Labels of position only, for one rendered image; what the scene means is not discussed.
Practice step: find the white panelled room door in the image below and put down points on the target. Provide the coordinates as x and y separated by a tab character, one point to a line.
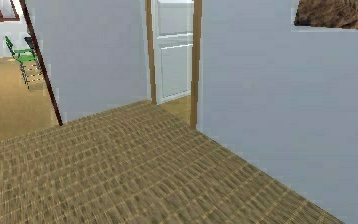
174	50

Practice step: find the green chair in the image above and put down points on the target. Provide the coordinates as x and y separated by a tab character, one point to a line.
24	57

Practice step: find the red framed window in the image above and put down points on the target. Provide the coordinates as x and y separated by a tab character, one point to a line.
0	13

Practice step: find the brown framed wall picture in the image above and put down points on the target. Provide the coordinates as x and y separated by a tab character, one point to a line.
333	14

